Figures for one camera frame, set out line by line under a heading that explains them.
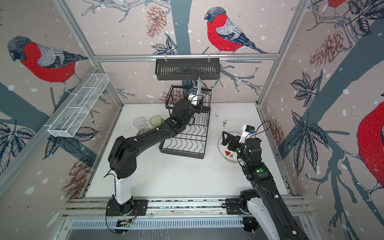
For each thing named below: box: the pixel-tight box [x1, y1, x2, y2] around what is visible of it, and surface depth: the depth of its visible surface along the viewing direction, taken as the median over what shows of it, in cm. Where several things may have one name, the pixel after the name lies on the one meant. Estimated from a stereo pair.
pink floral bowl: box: [135, 128, 155, 137], surface depth 97 cm
